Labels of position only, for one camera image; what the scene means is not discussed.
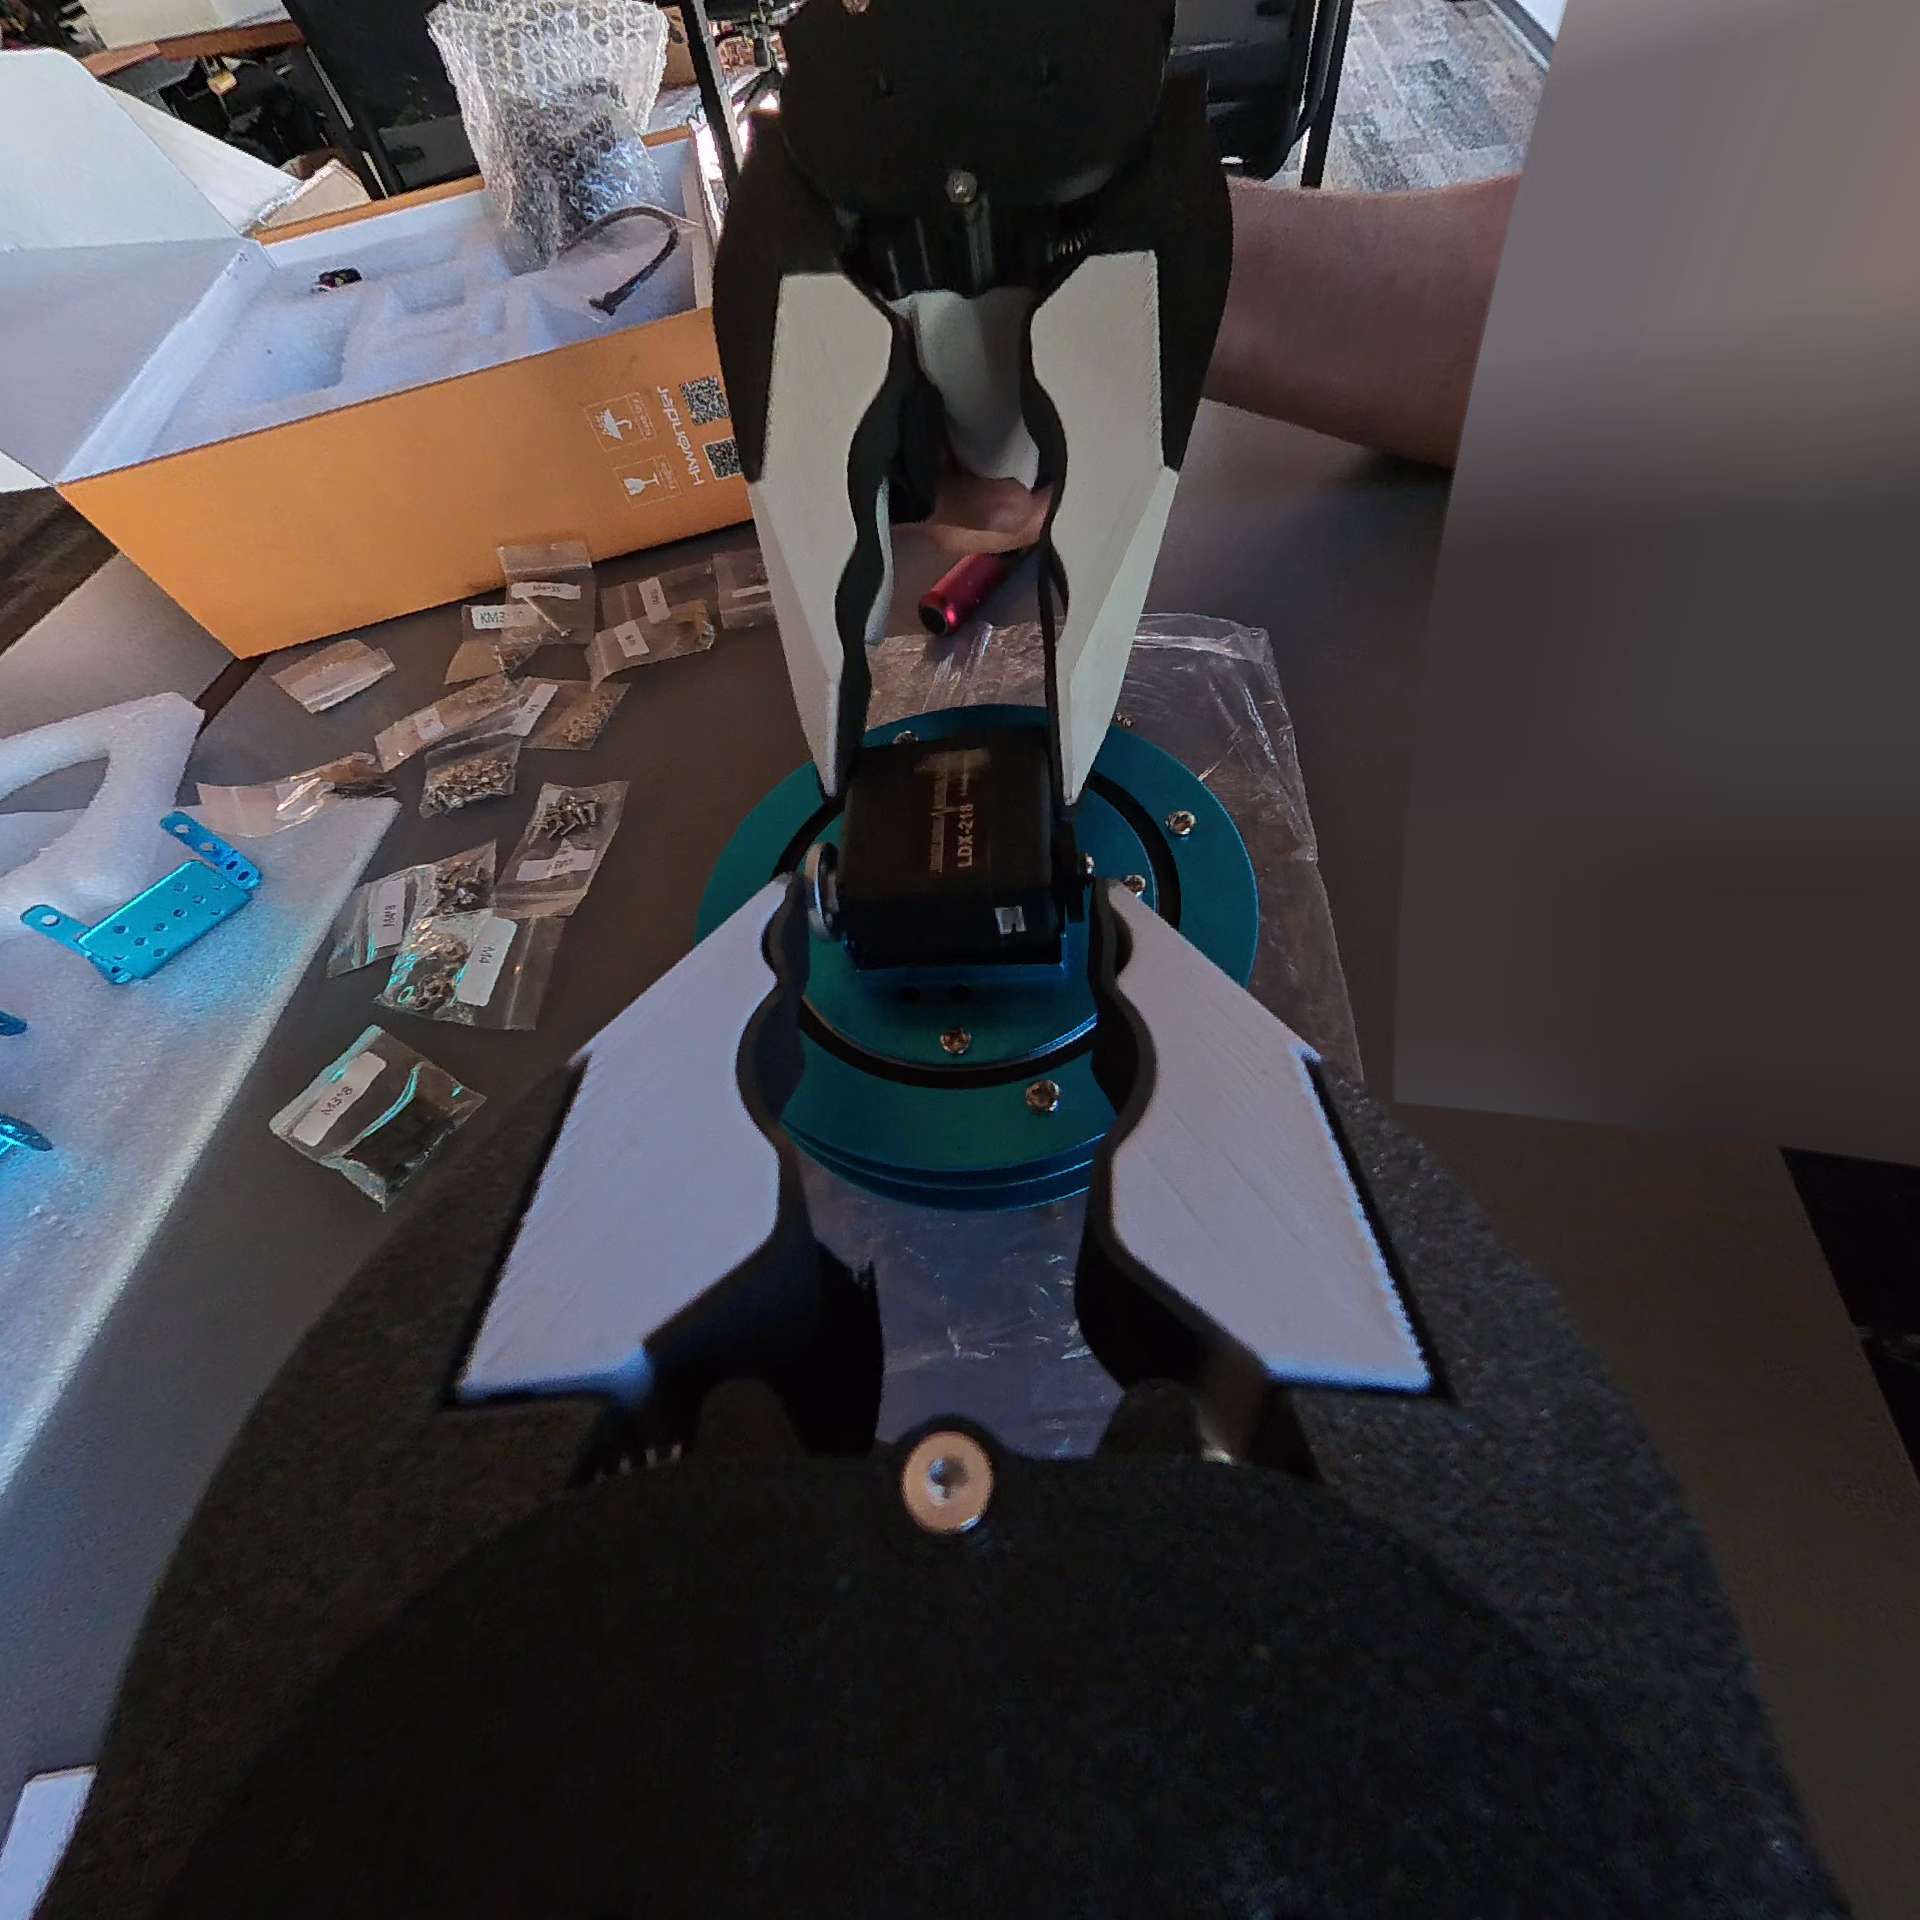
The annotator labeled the red screwdriver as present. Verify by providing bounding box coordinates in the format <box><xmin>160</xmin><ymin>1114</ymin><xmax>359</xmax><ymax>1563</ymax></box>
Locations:
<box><xmin>920</xmin><ymin>546</ymin><xmax>1056</xmax><ymax>639</ymax></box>

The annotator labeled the pile of small screw bags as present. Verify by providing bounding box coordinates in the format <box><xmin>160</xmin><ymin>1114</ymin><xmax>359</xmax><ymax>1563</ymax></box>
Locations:
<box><xmin>268</xmin><ymin>536</ymin><xmax>783</xmax><ymax>1211</ymax></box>

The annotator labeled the white foam sheet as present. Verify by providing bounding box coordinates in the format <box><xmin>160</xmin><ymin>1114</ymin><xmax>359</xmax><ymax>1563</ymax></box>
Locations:
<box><xmin>0</xmin><ymin>695</ymin><xmax>407</xmax><ymax>1502</ymax></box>

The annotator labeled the white foam box insert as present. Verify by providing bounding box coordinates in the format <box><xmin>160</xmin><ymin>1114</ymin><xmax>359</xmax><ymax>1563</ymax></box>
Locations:
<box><xmin>142</xmin><ymin>142</ymin><xmax>712</xmax><ymax>460</ymax></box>

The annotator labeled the black servo motor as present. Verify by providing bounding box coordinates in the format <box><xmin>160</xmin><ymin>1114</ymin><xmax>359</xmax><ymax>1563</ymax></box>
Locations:
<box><xmin>809</xmin><ymin>732</ymin><xmax>1094</xmax><ymax>980</ymax></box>

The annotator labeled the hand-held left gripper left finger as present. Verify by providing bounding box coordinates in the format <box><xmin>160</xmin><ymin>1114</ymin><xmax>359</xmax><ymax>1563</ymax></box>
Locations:
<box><xmin>455</xmin><ymin>883</ymin><xmax>882</xmax><ymax>1454</ymax></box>

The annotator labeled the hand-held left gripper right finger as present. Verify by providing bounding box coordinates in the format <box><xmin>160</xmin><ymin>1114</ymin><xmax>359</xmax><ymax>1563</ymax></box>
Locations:
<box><xmin>1074</xmin><ymin>883</ymin><xmax>1434</xmax><ymax>1456</ymax></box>

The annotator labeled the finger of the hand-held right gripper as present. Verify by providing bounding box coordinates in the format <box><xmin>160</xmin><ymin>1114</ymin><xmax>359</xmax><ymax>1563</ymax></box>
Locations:
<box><xmin>1027</xmin><ymin>247</ymin><xmax>1179</xmax><ymax>805</ymax></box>
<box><xmin>745</xmin><ymin>269</ymin><xmax>922</xmax><ymax>798</ymax></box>

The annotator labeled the blue metal bracket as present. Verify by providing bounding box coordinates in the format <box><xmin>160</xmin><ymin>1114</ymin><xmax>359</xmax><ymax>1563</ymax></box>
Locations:
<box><xmin>20</xmin><ymin>808</ymin><xmax>266</xmax><ymax>987</ymax></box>

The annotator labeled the teal round metal base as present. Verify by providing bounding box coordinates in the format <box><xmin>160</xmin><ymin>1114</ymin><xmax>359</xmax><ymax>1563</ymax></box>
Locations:
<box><xmin>698</xmin><ymin>703</ymin><xmax>1255</xmax><ymax>1203</ymax></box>

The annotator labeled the black cable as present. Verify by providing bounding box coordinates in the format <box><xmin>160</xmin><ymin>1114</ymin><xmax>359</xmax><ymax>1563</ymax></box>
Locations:
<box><xmin>563</xmin><ymin>202</ymin><xmax>689</xmax><ymax>320</ymax></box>

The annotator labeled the person's right forearm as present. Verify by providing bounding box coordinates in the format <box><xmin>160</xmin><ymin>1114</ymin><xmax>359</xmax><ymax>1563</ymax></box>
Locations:
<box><xmin>1208</xmin><ymin>172</ymin><xmax>1526</xmax><ymax>470</ymax></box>

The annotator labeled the bubble wrap bag of parts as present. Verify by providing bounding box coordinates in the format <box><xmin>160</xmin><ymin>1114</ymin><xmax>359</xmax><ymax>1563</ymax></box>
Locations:
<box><xmin>428</xmin><ymin>0</ymin><xmax>672</xmax><ymax>278</ymax></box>

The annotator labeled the black office chair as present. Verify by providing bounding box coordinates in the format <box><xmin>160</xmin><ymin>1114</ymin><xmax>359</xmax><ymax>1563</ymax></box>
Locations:
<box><xmin>1161</xmin><ymin>0</ymin><xmax>1355</xmax><ymax>194</ymax></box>
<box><xmin>281</xmin><ymin>0</ymin><xmax>505</xmax><ymax>202</ymax></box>

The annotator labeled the orange and white cardboard box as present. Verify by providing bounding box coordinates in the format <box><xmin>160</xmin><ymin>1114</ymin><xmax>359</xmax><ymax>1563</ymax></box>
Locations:
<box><xmin>0</xmin><ymin>45</ymin><xmax>764</xmax><ymax>662</ymax></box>

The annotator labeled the clear plastic bag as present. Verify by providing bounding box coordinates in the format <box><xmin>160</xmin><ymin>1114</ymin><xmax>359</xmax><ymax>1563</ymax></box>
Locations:
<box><xmin>863</xmin><ymin>612</ymin><xmax>1370</xmax><ymax>1456</ymax></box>

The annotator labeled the person's right hand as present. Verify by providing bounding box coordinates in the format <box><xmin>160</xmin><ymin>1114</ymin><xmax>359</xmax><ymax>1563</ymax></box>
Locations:
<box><xmin>922</xmin><ymin>470</ymin><xmax>1052</xmax><ymax>565</ymax></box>

